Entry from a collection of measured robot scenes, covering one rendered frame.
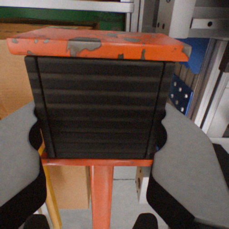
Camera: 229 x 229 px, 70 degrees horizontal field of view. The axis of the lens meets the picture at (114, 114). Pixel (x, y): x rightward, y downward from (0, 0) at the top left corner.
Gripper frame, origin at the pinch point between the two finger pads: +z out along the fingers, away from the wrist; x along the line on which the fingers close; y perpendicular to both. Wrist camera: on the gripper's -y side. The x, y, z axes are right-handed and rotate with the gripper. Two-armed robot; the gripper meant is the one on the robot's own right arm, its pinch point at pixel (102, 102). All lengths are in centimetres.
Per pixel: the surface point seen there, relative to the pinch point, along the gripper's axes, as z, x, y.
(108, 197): -0.9, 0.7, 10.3
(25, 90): 24.2, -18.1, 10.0
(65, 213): 119, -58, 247
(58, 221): 11.7, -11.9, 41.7
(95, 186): -0.9, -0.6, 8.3
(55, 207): 11.8, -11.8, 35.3
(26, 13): 118, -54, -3
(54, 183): 24, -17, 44
